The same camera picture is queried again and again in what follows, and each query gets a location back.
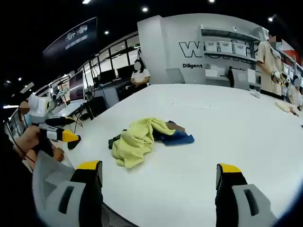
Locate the person's left hand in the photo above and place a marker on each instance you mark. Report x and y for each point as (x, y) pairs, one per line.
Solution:
(58, 154)

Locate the black computer case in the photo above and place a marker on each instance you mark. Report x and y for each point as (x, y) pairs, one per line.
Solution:
(98, 106)

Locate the dark cloth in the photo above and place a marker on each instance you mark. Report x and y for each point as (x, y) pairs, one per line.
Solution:
(113, 142)

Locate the white storage box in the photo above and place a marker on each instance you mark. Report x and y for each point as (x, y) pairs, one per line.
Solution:
(240, 48)
(211, 46)
(225, 46)

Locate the yellow-green garment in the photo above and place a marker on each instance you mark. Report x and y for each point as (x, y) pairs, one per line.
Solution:
(136, 142)

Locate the blue garment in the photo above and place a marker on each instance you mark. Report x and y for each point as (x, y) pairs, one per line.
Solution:
(176, 137)

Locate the white wall shelf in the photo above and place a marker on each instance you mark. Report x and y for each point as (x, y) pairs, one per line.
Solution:
(227, 35)

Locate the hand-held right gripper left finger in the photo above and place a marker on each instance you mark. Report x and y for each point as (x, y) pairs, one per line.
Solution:
(88, 189)

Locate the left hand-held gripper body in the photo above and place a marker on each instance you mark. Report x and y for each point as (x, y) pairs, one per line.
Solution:
(39, 108)

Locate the silver computer monitor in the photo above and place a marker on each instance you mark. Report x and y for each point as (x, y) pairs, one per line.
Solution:
(77, 86)

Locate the hanging dark display screen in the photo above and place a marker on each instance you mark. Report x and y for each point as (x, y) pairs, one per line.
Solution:
(73, 37)

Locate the small white object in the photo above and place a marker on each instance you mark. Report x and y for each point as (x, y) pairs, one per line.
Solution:
(255, 93)

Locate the black computer monitor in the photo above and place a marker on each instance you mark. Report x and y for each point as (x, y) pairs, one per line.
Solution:
(107, 75)
(125, 72)

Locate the blue face mask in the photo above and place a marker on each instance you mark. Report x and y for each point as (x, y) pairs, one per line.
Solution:
(29, 120)

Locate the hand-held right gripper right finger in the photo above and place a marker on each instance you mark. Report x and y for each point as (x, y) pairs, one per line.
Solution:
(230, 189)

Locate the cream cloth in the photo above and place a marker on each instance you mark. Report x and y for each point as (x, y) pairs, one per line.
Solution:
(285, 106)

